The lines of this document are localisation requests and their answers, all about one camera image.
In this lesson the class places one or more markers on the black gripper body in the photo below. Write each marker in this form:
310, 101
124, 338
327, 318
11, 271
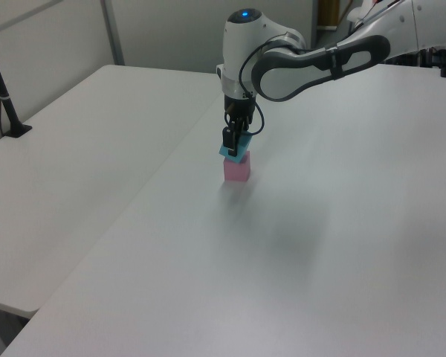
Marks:
239, 109

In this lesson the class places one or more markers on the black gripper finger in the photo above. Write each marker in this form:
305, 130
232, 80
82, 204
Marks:
247, 124
229, 143

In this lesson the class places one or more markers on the blue cube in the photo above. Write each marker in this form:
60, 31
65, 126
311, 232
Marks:
245, 143

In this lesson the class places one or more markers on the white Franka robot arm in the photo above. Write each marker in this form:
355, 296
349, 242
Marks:
282, 78

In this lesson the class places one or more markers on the pink cube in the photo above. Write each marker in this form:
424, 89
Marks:
238, 173

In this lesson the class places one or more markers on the yellow wooden board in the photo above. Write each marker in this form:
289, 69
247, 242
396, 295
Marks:
332, 13

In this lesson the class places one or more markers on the black camera stand pole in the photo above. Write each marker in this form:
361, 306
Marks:
5, 100

